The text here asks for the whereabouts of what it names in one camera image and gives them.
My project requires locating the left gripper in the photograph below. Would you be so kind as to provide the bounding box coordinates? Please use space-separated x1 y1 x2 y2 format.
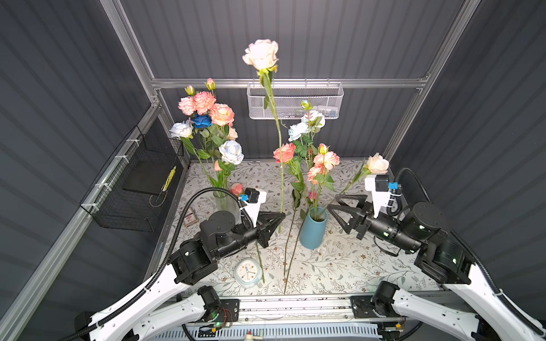
215 209 283 262

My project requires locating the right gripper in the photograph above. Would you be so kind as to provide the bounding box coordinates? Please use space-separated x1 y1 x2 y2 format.
326 192 417 254

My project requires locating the teal ceramic vase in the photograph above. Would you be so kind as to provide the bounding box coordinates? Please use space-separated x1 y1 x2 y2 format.
299 207 328 249

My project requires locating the clear ribbed glass vase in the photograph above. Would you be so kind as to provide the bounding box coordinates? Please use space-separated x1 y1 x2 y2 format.
213 191 240 218

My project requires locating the pink carnation spray stem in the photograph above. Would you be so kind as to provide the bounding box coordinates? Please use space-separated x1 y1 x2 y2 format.
307 144 340 222

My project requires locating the pink tulip stem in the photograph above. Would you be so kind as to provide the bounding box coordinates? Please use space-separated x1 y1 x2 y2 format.
213 159 226 188

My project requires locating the coral pink rose stem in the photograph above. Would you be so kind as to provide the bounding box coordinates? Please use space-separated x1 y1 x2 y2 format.
274 140 317 210

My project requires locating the white blue rose stem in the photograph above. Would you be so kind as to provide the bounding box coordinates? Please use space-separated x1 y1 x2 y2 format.
218 140 245 189

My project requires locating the white rose spray stem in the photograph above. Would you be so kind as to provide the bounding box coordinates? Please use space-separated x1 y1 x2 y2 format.
289 99 326 169

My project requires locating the pink peony spray stem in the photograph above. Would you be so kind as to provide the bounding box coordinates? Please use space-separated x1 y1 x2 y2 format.
178 85 197 116

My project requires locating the pale cream rose stem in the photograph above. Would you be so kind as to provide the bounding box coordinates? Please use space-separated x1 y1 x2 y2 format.
243 39 285 213

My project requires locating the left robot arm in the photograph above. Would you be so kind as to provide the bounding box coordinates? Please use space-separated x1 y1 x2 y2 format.
72 211 286 340

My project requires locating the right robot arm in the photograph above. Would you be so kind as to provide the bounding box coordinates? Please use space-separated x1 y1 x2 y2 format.
327 195 545 340

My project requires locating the small round alarm clock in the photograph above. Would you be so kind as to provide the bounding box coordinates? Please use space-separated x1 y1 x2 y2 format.
234 258 263 288

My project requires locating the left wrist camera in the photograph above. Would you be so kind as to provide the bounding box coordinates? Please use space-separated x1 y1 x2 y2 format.
240 188 267 227

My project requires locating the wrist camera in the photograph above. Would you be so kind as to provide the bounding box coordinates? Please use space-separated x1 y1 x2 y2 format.
364 174 400 218
240 188 267 227

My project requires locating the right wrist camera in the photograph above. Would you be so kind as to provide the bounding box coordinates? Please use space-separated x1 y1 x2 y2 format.
364 174 400 218

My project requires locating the aluminium mounting rail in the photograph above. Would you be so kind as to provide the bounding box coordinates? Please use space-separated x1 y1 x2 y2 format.
228 294 355 324

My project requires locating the white wire mesh basket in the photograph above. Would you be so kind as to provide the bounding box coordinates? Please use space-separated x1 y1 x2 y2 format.
246 82 344 120

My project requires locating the black wire basket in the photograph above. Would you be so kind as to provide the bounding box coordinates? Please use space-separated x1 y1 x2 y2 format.
80 128 185 232

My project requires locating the left black cable conduit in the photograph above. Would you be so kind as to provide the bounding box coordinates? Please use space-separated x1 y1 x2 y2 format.
59 186 253 341

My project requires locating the black cable conduit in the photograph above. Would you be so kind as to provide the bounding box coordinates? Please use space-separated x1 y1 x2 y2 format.
387 167 546 338
59 186 253 341

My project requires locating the right black cable conduit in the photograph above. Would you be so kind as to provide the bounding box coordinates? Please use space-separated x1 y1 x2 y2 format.
387 167 546 338

